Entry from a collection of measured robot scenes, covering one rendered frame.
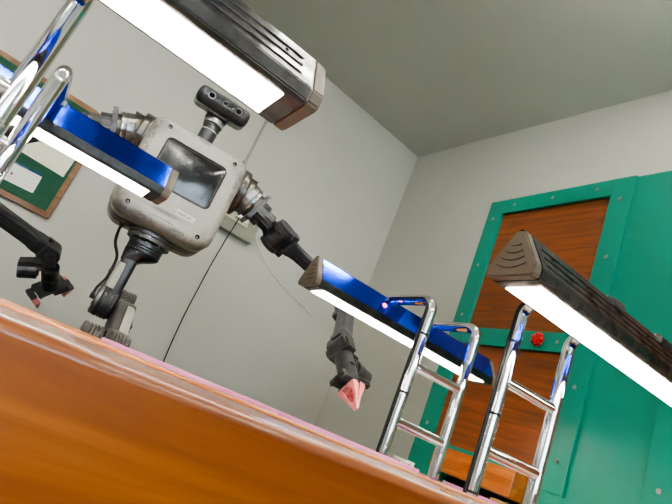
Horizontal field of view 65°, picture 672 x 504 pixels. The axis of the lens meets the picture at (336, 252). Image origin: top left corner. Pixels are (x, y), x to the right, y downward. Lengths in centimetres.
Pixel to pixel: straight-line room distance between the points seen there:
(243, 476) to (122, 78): 323
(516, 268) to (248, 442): 61
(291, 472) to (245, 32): 43
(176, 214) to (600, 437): 131
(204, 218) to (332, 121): 236
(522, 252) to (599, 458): 86
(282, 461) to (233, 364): 326
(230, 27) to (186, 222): 121
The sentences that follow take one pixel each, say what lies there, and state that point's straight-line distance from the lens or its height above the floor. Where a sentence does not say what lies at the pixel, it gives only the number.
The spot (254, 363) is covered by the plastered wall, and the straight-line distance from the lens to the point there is 350.
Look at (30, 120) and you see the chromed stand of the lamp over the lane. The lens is 90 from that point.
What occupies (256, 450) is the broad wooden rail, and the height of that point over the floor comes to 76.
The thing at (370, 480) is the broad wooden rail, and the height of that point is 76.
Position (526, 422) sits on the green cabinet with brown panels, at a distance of 166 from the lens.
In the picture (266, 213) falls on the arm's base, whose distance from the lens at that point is 185.
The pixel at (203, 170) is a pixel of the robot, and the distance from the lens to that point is 174.
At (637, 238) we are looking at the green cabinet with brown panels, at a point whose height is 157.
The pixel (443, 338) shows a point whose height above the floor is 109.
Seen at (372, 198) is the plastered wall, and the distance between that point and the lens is 403.
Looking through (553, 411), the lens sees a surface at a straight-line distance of 109.
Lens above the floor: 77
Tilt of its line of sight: 18 degrees up
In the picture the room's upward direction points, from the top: 23 degrees clockwise
